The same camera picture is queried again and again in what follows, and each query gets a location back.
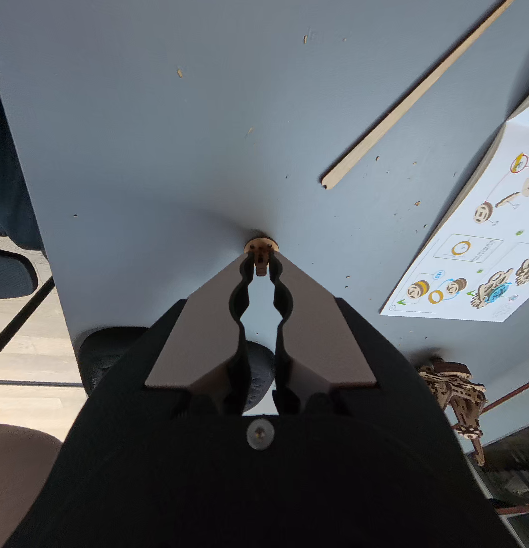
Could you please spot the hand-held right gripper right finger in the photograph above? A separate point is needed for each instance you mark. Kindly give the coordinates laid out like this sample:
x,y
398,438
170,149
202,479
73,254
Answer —
x,y
324,338

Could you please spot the wooden model assembly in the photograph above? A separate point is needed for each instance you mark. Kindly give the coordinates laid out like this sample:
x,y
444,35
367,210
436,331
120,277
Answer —
x,y
455,398

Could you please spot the printed instruction sheet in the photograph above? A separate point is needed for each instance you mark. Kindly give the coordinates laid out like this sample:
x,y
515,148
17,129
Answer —
x,y
478,239

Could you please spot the thin wooden strip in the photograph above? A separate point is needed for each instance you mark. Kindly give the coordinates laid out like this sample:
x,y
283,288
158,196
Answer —
x,y
414,96

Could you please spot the small round wooden wheel piece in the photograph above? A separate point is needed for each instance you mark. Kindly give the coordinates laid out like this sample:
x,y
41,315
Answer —
x,y
260,252

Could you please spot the black office chair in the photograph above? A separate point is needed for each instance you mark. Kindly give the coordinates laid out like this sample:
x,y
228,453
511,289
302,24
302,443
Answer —
x,y
11,222

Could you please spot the brown seat cushion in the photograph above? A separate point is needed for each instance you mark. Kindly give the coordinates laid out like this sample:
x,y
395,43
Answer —
x,y
16,475

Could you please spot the grey desk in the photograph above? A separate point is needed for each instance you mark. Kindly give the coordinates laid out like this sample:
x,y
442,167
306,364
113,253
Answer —
x,y
204,128

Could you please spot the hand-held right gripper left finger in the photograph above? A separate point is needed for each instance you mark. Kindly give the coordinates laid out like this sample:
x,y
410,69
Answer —
x,y
204,338

